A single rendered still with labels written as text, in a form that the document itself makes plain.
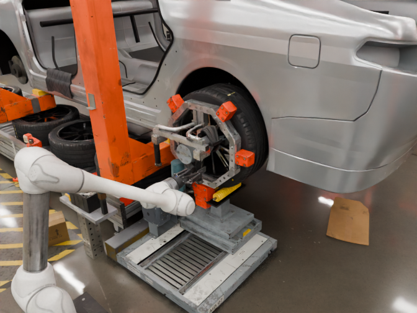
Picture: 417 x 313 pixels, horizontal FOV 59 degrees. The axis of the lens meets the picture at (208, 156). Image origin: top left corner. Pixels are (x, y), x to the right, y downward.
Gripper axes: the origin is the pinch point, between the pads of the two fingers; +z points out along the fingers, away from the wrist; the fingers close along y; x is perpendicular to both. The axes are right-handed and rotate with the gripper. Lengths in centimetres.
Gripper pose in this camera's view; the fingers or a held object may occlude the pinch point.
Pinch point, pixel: (198, 169)
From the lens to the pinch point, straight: 208.1
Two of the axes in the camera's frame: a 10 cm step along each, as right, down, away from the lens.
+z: 6.4, -3.6, 6.8
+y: 7.7, 2.8, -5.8
